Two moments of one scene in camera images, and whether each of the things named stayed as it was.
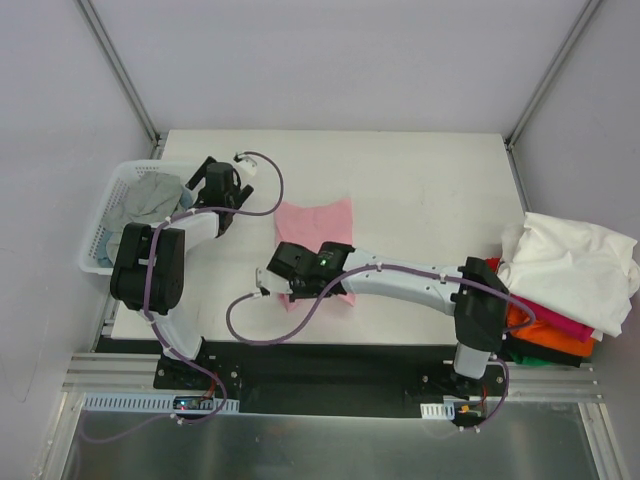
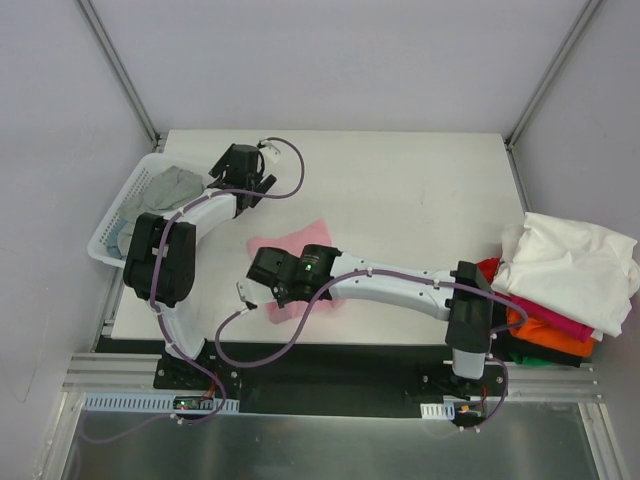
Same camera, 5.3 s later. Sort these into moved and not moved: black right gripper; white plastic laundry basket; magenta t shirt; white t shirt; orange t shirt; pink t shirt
Moved: pink t shirt; white plastic laundry basket
Not moved: magenta t shirt; white t shirt; black right gripper; orange t shirt
